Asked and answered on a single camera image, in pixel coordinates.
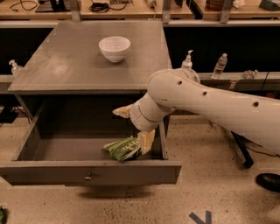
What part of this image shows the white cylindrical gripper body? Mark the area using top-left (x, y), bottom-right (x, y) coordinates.
top-left (129, 93), bottom-right (175, 132)

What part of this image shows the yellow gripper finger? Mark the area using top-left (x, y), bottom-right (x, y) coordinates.
top-left (137, 130), bottom-right (155, 155)
top-left (113, 105), bottom-right (131, 118)

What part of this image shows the green jalapeno chip bag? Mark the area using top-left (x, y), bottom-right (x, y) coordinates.
top-left (103, 136), bottom-right (141, 162)

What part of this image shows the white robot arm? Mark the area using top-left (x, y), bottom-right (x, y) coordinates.
top-left (113, 68), bottom-right (280, 154)

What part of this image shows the grey cabinet counter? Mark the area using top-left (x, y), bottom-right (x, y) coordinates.
top-left (9, 21), bottom-right (171, 119)

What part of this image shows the grey open drawer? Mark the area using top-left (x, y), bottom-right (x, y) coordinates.
top-left (0, 95), bottom-right (182, 186)

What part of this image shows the white ceramic bowl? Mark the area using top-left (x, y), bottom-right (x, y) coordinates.
top-left (99, 36), bottom-right (130, 63)

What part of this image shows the white pump sanitizer bottle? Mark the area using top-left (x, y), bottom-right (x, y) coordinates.
top-left (181, 50), bottom-right (193, 68)

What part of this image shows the black table leg base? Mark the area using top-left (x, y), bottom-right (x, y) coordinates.
top-left (231, 132), bottom-right (254, 168)

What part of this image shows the crumpled clear plastic wrap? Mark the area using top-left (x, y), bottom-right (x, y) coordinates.
top-left (243, 70), bottom-right (259, 80)

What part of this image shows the clear pump bottle left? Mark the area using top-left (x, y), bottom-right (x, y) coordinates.
top-left (9, 59), bottom-right (23, 77)

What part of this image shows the black shoe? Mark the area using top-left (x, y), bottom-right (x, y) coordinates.
top-left (256, 173), bottom-right (280, 193)

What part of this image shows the black monitor stand base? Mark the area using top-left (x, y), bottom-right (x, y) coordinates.
top-left (35, 0), bottom-right (71, 13)

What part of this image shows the black coiled cable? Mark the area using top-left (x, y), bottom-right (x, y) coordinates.
top-left (88, 0), bottom-right (130, 14)

